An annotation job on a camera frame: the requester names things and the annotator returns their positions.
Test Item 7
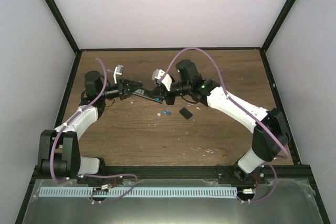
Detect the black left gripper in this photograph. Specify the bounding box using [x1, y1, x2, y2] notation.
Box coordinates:
[99, 79, 143, 100]

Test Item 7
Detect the black remote control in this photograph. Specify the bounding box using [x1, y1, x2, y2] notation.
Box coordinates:
[134, 88, 162, 104]

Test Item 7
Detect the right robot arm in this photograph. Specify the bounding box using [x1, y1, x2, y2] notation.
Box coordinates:
[151, 59, 290, 184]

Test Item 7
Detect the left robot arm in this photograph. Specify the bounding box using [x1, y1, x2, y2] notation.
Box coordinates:
[37, 71, 142, 184]

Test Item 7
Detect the black battery cover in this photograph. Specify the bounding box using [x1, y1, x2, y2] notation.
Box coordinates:
[179, 108, 193, 120]

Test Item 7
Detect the metal front plate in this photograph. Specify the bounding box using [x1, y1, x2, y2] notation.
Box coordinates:
[23, 179, 322, 223]

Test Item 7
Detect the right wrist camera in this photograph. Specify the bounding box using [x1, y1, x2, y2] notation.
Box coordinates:
[152, 69, 173, 91]

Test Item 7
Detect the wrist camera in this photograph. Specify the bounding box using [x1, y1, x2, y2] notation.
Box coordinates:
[152, 69, 173, 91]
[113, 65, 124, 83]

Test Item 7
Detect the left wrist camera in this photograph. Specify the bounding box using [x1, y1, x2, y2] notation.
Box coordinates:
[113, 65, 124, 83]

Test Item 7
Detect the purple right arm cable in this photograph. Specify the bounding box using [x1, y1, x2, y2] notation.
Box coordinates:
[164, 47, 289, 204]

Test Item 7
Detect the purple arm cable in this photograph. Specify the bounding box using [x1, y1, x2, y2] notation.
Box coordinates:
[164, 47, 289, 204]
[49, 57, 139, 205]

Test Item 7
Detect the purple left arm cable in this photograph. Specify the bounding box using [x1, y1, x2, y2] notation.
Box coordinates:
[49, 57, 139, 205]

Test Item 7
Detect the light blue slotted cable duct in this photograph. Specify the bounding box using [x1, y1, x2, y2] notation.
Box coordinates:
[38, 187, 237, 198]

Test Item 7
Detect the black enclosure frame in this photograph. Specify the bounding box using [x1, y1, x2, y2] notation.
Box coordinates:
[14, 0, 330, 224]

